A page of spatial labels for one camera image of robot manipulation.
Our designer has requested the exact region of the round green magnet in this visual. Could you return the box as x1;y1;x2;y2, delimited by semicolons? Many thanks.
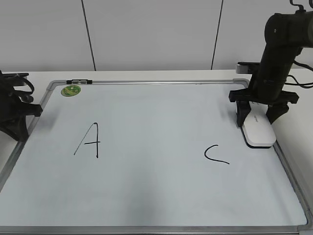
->
61;85;81;97

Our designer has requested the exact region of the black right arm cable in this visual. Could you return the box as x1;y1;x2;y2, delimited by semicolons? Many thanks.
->
285;57;313;89

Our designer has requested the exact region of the white whiteboard eraser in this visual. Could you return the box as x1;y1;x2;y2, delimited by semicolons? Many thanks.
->
241;111;276;148

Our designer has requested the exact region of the white whiteboard with grey frame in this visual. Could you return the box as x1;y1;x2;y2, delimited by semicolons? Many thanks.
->
0;79;313;234

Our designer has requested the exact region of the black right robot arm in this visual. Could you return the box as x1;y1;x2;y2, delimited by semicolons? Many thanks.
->
228;10;313;127

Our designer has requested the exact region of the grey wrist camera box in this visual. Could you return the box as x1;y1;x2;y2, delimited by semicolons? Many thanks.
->
236;62;260;74

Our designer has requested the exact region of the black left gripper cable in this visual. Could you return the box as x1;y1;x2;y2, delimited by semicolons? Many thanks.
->
9;77;35;103

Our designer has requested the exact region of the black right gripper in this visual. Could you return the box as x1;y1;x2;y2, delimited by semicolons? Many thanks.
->
228;81;299;127

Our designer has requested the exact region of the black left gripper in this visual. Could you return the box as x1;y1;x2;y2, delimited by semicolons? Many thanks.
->
0;72;43;141

